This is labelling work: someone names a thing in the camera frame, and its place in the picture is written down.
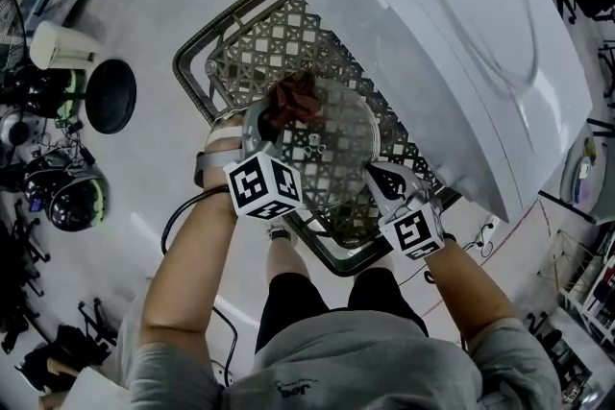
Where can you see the grey shell chair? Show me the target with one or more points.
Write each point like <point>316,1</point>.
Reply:
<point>569,177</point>

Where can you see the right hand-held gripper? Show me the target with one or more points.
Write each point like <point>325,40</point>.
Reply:
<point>413,230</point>

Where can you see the black device with small screen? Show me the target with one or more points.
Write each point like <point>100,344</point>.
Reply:
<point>41,187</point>

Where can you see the reddish brown cloth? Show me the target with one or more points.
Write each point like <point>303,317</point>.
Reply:
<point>293,101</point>

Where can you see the person's left leg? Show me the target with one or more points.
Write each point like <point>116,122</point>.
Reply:
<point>288,261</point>

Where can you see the white round speaker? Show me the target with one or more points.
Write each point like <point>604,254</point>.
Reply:
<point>14,129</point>

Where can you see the round glass plate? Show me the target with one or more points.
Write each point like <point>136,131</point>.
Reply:
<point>336,144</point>

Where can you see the black glossy equipment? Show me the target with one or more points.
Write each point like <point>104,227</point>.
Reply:
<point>43,91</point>

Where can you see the grey and black chair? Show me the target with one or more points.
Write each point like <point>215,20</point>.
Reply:
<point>605,86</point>

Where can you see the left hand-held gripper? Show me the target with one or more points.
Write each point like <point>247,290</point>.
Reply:
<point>262,187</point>

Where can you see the person's right forearm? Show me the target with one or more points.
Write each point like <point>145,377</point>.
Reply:
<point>471,288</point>

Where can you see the person's grey t-shirt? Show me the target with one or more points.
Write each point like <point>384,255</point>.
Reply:
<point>336,369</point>

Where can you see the person's black shorts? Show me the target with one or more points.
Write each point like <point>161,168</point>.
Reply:
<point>288,312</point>

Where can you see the purple and white pouch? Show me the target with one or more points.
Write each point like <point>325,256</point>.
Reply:
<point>585,168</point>

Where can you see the white microwave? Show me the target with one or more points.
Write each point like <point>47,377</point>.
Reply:
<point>432,62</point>

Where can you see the person's left forearm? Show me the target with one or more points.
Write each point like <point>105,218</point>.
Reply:
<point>187,278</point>

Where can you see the black glossy helmet green trim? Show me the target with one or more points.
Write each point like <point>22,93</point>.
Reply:
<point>77,206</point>

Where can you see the green metal lattice table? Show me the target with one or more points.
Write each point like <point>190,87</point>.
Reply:
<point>269,53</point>

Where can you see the person's left hand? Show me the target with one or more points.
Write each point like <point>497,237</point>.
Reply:
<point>228,124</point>

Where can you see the person's white shoe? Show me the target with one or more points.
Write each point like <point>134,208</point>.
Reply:
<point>281,234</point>

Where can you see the black pedestal fan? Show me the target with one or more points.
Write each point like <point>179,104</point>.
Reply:
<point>111,96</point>

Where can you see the black swivel chair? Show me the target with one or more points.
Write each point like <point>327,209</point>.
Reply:
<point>24,254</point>

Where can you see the cream plastic bin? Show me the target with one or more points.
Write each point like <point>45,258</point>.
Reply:
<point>62,45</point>

